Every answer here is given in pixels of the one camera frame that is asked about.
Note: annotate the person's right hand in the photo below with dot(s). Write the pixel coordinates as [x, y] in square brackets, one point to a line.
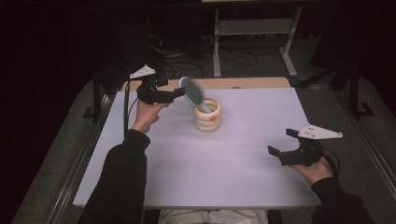
[316, 172]

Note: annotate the person's legs in light trousers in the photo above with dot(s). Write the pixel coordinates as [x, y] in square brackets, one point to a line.
[214, 216]

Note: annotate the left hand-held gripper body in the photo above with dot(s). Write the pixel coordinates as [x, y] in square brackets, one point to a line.
[149, 91]

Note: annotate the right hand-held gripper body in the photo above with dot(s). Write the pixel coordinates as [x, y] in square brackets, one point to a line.
[306, 149]

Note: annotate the cream ringed duck-beak holder cup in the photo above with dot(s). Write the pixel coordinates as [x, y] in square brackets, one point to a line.
[207, 121]

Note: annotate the light blue hairbrush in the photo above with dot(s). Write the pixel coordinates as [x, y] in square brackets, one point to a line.
[193, 91]

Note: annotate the person's left hand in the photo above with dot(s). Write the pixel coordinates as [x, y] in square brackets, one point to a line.
[146, 115]

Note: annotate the white metal stand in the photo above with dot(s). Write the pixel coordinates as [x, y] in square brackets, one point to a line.
[255, 26]

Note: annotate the black metal stand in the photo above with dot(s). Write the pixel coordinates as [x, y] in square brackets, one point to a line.
[355, 90]
[96, 96]

